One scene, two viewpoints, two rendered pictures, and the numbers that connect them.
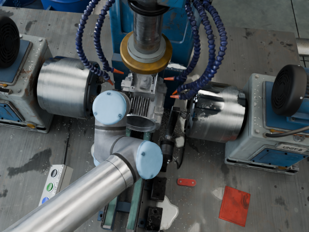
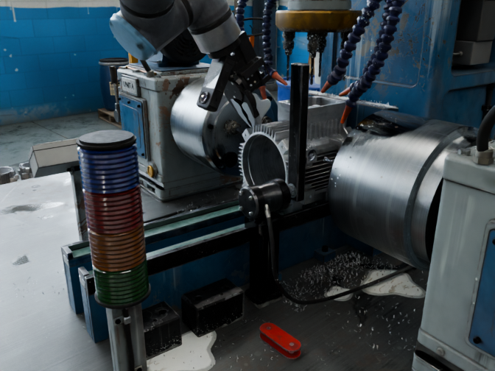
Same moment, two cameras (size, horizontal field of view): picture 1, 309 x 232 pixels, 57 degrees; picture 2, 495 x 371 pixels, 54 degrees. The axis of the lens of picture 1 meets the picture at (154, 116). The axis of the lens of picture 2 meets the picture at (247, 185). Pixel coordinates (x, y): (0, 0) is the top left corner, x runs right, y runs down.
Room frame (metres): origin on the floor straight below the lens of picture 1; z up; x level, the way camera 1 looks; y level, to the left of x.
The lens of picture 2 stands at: (-0.14, -0.70, 1.34)
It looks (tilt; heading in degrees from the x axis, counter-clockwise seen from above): 20 degrees down; 53
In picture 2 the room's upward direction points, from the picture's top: straight up
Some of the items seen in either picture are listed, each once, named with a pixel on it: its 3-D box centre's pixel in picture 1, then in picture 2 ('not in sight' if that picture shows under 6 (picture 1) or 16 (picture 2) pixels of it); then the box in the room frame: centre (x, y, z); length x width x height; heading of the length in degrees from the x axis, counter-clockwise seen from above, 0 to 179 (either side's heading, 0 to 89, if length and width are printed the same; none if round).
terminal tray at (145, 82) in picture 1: (144, 84); (312, 117); (0.62, 0.06, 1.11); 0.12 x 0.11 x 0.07; 0
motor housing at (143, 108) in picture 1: (141, 103); (297, 160); (0.58, 0.06, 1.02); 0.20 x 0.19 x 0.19; 0
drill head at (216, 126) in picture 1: (218, 112); (428, 193); (0.58, -0.27, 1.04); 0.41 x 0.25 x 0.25; 89
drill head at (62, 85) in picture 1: (60, 85); (215, 121); (0.59, 0.42, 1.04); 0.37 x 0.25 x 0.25; 89
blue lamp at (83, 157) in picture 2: not in sight; (109, 164); (0.04, -0.23, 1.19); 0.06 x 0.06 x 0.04
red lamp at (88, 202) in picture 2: not in sight; (113, 204); (0.04, -0.23, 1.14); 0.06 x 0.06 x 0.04
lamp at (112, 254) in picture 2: not in sight; (117, 241); (0.04, -0.23, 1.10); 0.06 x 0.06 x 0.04
